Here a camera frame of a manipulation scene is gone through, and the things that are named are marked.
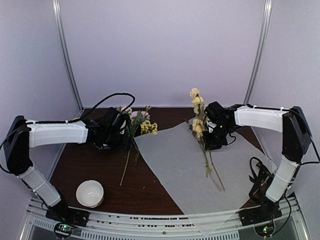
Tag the plain white bowl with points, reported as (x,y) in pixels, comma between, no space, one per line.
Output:
(90,193)

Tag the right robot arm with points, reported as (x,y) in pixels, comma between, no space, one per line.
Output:
(290,123)

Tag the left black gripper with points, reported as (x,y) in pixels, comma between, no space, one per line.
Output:
(125,143)

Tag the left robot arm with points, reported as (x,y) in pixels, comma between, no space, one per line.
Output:
(103,132)

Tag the aluminium front rail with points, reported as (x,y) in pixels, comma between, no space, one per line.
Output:
(115,226)

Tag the small yellow flower sprig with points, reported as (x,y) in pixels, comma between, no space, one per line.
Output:
(146,127)

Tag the right aluminium frame post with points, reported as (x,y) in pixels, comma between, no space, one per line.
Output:
(264,30)

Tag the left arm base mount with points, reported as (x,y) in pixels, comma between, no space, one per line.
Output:
(74,217)

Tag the pink flower stem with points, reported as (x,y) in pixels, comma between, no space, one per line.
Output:
(130,123)

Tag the pink rose stem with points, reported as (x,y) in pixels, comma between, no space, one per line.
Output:
(142,116)

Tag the left aluminium frame post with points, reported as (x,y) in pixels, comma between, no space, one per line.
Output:
(56,4)

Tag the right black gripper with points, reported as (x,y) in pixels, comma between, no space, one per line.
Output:
(210,145)

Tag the aluminium frame post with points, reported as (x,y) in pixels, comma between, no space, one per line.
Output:
(56,4)
(264,30)

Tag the yellow blossom stem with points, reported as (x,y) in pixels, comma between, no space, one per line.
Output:
(198,129)

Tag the translucent white wrapping paper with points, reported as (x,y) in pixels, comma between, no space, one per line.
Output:
(202,185)

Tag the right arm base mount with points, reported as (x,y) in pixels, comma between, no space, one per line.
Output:
(256,215)

